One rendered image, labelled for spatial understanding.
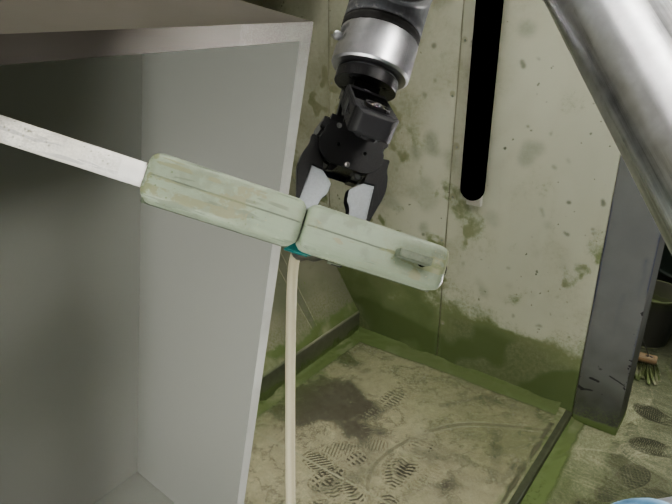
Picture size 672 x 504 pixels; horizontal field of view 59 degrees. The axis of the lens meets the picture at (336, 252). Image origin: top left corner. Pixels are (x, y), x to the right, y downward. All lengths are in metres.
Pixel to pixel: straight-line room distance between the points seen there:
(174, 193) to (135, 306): 0.81
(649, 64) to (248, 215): 0.35
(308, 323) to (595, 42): 2.45
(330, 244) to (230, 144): 0.48
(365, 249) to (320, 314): 2.36
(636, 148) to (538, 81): 1.93
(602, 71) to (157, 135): 0.82
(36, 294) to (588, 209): 1.91
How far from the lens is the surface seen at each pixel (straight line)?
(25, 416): 1.34
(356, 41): 0.67
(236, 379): 1.23
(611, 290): 2.52
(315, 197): 0.63
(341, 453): 2.44
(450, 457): 2.46
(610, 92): 0.52
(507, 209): 2.54
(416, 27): 0.70
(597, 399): 2.76
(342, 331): 3.04
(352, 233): 0.58
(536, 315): 2.66
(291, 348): 0.92
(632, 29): 0.54
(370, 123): 0.57
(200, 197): 0.57
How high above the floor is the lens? 1.66
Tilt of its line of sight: 23 degrees down
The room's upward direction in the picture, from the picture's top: straight up
